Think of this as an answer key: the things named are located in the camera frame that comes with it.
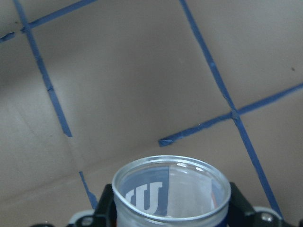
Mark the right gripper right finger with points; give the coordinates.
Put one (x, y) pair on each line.
(240, 212)

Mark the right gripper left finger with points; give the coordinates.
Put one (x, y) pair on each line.
(105, 214)

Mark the clear tennis ball can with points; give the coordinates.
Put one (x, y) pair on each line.
(170, 191)

